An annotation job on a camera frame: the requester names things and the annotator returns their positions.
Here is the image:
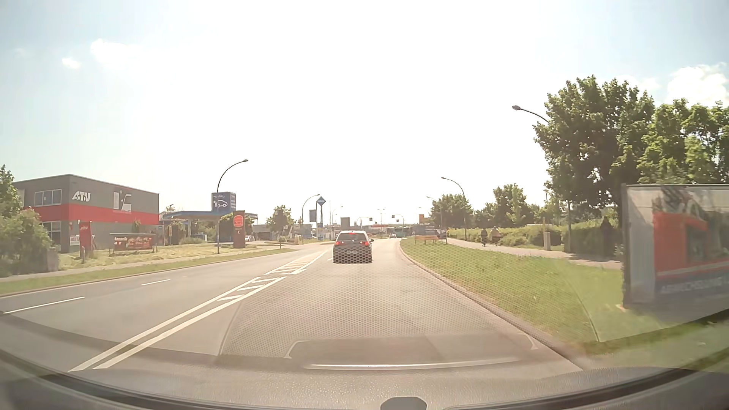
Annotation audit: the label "curved lamp post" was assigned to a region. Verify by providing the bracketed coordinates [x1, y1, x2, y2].
[511, 105, 573, 253]
[216, 159, 249, 255]
[300, 194, 321, 244]
[440, 177, 468, 241]

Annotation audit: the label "row of trees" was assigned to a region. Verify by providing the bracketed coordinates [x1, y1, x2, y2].
[429, 76, 729, 256]

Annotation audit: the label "grey pavement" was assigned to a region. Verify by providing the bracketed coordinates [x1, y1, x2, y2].
[0, 245, 286, 284]

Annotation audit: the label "grey asphalt road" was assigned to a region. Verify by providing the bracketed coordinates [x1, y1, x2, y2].
[0, 238, 583, 377]

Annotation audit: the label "green hedge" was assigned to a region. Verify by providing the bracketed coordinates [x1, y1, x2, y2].
[448, 219, 623, 257]

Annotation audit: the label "paved footpath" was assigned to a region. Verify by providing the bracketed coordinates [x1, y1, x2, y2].
[446, 237, 623, 271]

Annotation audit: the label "car's own bonnet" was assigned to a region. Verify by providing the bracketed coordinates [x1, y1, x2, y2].
[0, 348, 729, 410]

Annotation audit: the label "large billboard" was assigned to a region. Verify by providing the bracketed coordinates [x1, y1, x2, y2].
[621, 183, 729, 309]

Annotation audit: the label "low red billboard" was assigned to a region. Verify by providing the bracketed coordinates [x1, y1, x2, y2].
[109, 233, 157, 256]

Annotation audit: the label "blue sign on pole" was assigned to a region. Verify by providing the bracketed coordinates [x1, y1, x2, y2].
[211, 191, 238, 215]

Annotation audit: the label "tree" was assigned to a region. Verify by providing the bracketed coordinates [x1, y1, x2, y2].
[266, 205, 295, 242]

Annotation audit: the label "grass verge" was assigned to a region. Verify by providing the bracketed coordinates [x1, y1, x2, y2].
[400, 237, 729, 374]
[0, 244, 297, 296]

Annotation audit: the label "petrol station canopy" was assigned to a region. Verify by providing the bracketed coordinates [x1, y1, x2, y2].
[161, 210, 258, 246]

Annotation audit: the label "road markings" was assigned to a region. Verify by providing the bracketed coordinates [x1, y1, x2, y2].
[3, 249, 330, 372]

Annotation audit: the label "grey and red building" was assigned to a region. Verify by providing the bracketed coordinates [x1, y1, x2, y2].
[13, 173, 161, 254]

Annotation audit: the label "bushes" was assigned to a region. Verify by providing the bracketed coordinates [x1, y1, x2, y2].
[0, 165, 55, 278]

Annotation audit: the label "dark grey car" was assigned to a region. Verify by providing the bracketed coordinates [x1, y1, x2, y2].
[333, 230, 374, 264]

